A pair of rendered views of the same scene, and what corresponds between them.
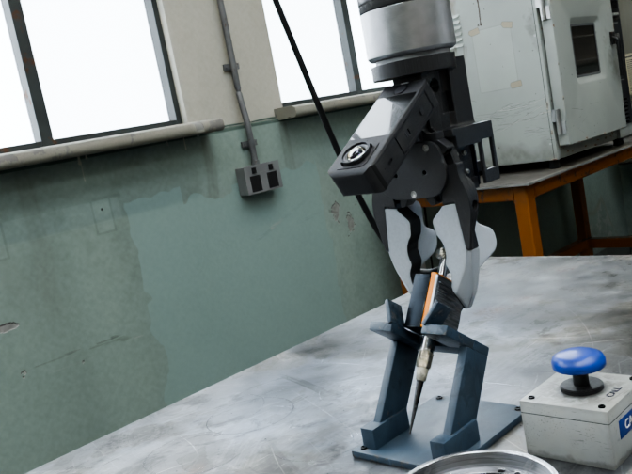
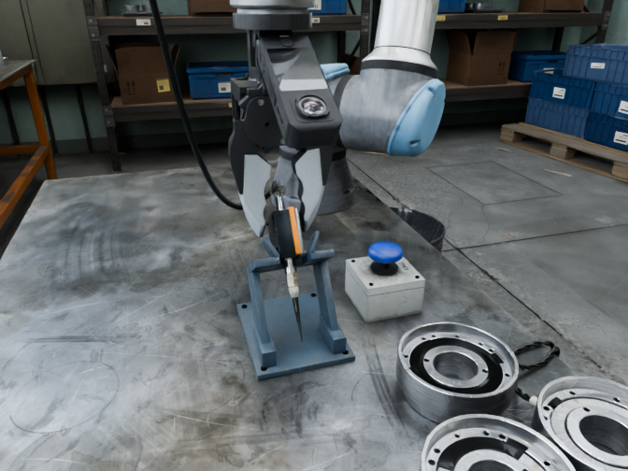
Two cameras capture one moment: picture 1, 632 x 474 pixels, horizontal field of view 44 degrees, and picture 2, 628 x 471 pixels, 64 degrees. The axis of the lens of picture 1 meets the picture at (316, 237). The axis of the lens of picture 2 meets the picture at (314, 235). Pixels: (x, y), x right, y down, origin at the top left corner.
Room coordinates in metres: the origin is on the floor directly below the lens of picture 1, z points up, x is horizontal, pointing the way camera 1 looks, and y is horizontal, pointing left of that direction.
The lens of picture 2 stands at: (0.40, 0.31, 1.13)
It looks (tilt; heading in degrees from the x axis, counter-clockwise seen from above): 26 degrees down; 298
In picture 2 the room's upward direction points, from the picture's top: straight up
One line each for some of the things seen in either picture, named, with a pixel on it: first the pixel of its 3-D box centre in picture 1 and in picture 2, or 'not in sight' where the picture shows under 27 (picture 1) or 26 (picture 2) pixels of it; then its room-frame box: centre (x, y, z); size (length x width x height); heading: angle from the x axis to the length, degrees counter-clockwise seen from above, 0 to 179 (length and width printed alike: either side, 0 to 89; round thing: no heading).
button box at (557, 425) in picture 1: (589, 410); (381, 281); (0.57, -0.18, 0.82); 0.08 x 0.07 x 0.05; 134
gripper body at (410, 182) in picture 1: (429, 130); (273, 80); (0.67, -0.11, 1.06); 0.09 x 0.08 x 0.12; 135
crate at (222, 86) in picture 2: not in sight; (222, 79); (2.82, -2.82, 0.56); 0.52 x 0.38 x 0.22; 41
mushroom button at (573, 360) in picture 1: (581, 382); (384, 264); (0.57, -0.18, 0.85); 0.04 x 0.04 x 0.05
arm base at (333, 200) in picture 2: not in sight; (312, 172); (0.80, -0.44, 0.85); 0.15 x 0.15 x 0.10
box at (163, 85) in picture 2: not in sight; (146, 72); (3.19, -2.43, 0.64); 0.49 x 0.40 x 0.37; 49
